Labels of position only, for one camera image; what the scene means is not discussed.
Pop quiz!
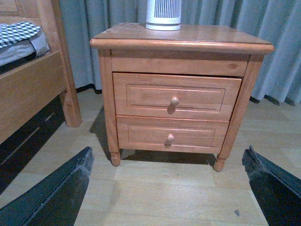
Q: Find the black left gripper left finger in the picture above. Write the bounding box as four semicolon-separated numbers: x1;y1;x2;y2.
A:
0;147;94;226

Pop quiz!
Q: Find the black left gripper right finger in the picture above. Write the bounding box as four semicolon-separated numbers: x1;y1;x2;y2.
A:
242;146;301;226

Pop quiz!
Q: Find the wooden drawer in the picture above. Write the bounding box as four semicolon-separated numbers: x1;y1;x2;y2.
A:
113;73;242;121
117;116;229;153

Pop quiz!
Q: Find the grey pleated curtain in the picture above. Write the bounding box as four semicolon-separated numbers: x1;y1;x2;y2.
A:
59;0;301;104

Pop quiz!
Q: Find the wooden nightstand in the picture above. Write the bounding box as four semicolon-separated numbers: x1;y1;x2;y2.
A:
90;23;274;171

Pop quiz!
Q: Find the grey striped mattress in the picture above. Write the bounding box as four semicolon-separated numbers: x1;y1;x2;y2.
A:
0;30;49;66

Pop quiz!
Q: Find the checkered black white bedsheet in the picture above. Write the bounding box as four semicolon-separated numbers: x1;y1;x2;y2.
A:
0;22;42;48

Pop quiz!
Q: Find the white cylindrical air purifier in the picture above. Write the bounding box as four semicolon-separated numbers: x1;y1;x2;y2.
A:
145;0;182;31

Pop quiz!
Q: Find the wooden bed frame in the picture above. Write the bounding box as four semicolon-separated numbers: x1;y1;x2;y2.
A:
0;0;82;142

